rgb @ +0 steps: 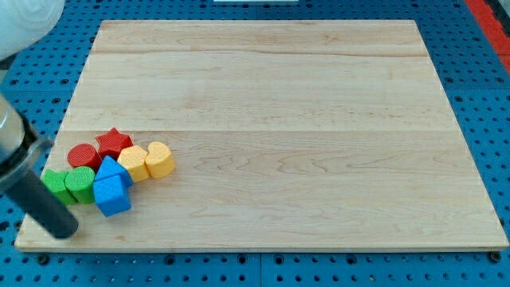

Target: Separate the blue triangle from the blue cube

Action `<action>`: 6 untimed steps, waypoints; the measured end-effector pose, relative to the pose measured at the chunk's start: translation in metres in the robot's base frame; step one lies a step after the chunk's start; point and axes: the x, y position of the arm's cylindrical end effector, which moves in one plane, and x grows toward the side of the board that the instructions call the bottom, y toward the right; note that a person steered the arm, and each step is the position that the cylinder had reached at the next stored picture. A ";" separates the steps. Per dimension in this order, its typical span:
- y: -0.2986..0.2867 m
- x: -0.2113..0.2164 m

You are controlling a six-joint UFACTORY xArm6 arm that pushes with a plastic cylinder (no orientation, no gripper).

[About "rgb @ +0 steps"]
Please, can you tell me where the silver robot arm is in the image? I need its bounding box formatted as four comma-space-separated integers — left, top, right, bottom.
1, 96, 53, 193

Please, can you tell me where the blue triangle block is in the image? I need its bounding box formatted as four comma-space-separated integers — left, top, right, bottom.
95, 155, 134, 187

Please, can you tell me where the blue cube block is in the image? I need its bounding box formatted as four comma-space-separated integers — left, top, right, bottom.
92, 175, 131, 217

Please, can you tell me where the light wooden board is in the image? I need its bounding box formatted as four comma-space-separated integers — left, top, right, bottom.
15, 20, 508, 253

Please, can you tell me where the yellow heart block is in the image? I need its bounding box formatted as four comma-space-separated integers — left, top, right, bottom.
145, 142, 176, 179

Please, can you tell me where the yellow hexagon block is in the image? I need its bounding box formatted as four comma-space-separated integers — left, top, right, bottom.
117, 145, 150, 183

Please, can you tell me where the red star block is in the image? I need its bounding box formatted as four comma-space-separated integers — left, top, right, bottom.
96, 128, 133, 159

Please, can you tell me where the red cylinder block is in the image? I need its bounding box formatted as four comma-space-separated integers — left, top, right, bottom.
67, 143, 102, 171

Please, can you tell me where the green cylinder block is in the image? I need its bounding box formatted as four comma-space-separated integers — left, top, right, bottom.
65, 166, 96, 204

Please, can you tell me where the green star block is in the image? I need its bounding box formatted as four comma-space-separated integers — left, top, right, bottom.
41, 169, 77, 205

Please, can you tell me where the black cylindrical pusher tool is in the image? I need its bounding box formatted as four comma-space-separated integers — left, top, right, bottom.
2, 171, 79, 239

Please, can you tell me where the white plastic cover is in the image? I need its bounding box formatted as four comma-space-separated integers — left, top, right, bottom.
1, 0, 65, 60

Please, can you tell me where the red tape strip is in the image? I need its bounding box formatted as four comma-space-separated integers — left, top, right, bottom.
465, 0, 509, 72

